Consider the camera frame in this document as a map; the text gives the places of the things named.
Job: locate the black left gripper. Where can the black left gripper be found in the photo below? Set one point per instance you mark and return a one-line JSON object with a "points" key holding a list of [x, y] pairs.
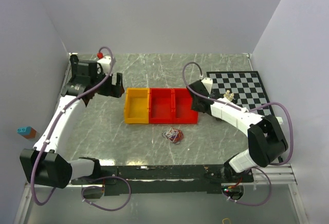
{"points": [[116, 91]]}

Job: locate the cream chess pawn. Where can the cream chess pawn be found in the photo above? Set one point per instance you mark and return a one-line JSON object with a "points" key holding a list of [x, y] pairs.
{"points": [[231, 97]]}

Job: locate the yellow plastic bin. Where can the yellow plastic bin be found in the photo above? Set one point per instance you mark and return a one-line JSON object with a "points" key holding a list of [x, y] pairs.
{"points": [[136, 109]]}

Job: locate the white plastic stand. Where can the white plastic stand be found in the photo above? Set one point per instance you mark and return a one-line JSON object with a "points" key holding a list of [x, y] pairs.
{"points": [[280, 120]]}

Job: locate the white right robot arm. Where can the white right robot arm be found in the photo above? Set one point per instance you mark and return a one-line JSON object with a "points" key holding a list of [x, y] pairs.
{"points": [[266, 141]]}

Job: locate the blue orange block tower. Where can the blue orange block tower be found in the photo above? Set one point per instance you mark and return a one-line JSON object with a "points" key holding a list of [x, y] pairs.
{"points": [[27, 132]]}

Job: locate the black white chessboard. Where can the black white chessboard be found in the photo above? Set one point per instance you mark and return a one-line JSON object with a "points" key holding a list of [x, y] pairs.
{"points": [[246, 86]]}

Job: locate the red plastic bin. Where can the red plastic bin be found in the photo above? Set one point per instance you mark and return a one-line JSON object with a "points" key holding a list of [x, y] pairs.
{"points": [[183, 103], [161, 106]]}

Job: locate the cream chess piece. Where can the cream chess piece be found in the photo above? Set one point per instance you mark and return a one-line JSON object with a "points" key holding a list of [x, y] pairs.
{"points": [[227, 94]]}

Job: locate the aluminium frame rail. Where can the aluminium frame rail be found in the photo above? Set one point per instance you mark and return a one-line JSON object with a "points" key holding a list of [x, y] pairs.
{"points": [[277, 174]]}

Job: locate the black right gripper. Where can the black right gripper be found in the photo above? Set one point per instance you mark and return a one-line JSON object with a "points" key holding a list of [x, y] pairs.
{"points": [[193, 106]]}

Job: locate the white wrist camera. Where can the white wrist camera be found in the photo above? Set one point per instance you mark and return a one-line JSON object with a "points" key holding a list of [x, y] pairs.
{"points": [[207, 82], [106, 63]]}

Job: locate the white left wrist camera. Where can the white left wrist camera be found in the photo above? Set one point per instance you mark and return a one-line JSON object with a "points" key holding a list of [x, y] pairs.
{"points": [[106, 63]]}

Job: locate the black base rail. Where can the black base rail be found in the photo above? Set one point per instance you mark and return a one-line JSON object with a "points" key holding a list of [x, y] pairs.
{"points": [[164, 179]]}

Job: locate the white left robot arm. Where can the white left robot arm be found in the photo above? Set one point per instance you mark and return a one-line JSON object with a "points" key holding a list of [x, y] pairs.
{"points": [[44, 164]]}

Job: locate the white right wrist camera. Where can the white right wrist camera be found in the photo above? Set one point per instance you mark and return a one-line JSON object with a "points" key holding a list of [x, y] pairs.
{"points": [[207, 82]]}

